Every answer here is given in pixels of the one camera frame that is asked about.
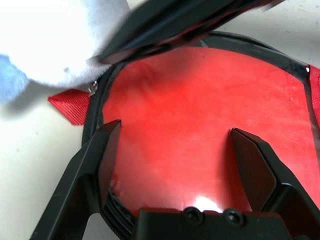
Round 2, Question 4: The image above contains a white fluffy pom-pom keychain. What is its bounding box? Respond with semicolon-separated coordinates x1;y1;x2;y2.
0;0;131;101

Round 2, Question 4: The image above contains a red black paddle case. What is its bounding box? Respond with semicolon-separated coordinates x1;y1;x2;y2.
47;31;320;240

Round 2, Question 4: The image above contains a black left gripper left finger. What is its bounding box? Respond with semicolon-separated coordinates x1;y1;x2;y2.
29;119;123;240

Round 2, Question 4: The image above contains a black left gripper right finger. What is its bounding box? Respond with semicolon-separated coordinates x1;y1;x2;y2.
231;127;320;240

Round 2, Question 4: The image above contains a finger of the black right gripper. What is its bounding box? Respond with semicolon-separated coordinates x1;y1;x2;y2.
99;0;238;53
87;0;286;65

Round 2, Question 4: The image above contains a red ping-pong paddle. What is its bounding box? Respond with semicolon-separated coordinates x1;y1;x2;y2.
102;47;313;213

